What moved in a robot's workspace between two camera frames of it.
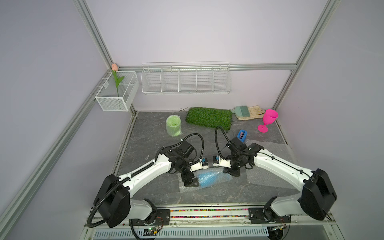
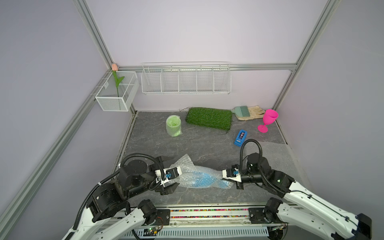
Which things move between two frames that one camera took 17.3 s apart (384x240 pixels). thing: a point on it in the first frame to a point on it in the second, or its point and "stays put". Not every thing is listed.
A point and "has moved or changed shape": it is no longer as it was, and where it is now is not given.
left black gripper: (190, 181) to (166, 189)
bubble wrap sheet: (207, 177) has moved or changed shape
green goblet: (173, 125) stays put
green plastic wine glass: (173, 125) stays put
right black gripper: (231, 172) to (238, 186)
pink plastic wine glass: (269, 117) stays put
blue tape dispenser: (242, 135) stays put
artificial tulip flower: (115, 68) stays put
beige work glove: (245, 113) stays put
